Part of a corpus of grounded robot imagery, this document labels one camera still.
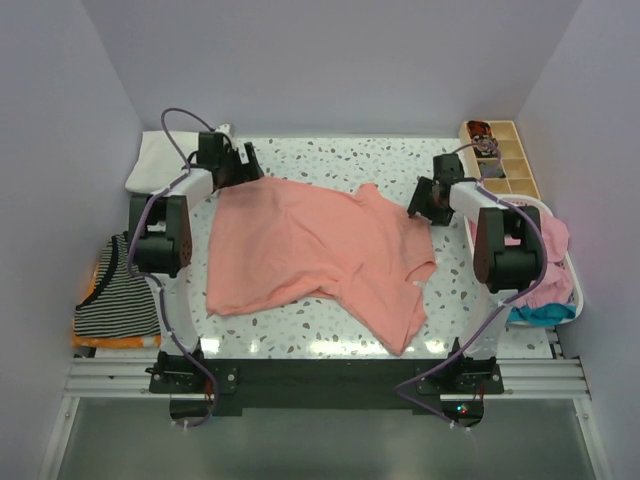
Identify salmon pink t shirt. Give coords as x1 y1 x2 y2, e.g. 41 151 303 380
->
206 177 436 356

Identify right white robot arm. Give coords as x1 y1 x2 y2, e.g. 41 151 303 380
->
408 153 548 393

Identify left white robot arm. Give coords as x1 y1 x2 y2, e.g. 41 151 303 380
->
125 123 264 355

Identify rolled dark socks in organizer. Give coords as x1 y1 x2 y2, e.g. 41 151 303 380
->
466 120 498 158

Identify wooden compartment organizer box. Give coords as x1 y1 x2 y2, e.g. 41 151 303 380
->
459 120 540 199

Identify folded white t shirt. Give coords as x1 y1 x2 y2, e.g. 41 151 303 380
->
125 130 184 194

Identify white laundry basket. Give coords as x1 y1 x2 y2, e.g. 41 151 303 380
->
462 193 583 328

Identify light pink garment in basket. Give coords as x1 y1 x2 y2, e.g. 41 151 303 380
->
514 211 574 308

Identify blue garment in basket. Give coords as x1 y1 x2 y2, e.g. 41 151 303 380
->
508 303 577 327

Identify black white striped shirt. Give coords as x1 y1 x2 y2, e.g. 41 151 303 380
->
73 232 160 340

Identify folded orange t shirt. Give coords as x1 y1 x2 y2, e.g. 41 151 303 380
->
72 266 160 349

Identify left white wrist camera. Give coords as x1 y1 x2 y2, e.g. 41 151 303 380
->
215 123 235 137

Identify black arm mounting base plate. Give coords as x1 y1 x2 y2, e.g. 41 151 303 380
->
146 353 504 420

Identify aluminium rail frame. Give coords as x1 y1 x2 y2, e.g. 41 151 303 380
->
65 356 591 400

